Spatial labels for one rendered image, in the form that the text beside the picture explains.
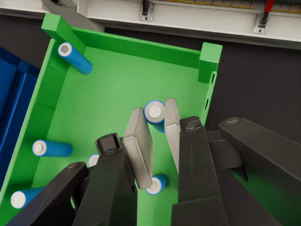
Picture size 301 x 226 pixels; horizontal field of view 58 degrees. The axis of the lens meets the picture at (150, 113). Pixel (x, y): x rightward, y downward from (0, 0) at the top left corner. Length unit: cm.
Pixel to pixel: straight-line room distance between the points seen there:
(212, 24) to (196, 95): 36
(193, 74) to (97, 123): 14
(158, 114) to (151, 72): 17
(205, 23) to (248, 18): 10
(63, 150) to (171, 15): 46
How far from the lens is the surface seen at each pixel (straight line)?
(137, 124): 16
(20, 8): 86
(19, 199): 33
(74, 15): 77
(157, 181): 28
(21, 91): 56
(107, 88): 37
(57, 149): 33
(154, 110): 20
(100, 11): 75
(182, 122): 16
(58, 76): 38
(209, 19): 69
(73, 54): 33
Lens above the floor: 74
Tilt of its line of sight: 77 degrees down
